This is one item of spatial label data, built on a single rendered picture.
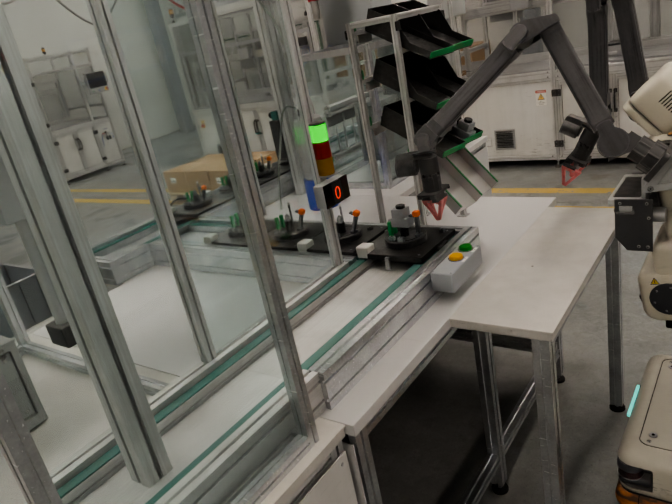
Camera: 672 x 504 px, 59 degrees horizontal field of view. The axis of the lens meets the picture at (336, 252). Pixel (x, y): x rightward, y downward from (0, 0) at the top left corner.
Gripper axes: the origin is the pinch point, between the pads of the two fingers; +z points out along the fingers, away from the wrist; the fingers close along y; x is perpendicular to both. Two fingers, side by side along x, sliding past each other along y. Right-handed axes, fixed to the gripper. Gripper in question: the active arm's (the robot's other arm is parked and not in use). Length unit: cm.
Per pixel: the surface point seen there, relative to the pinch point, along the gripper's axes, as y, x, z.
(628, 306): -145, 23, 108
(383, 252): 10.1, -16.0, 7.8
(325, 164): 20.3, -22.4, -25.0
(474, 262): 4.2, 11.6, 13.0
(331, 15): -107, -97, -67
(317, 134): 20.5, -22.5, -34.1
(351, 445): 75, 9, 25
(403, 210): 1.6, -10.9, -3.1
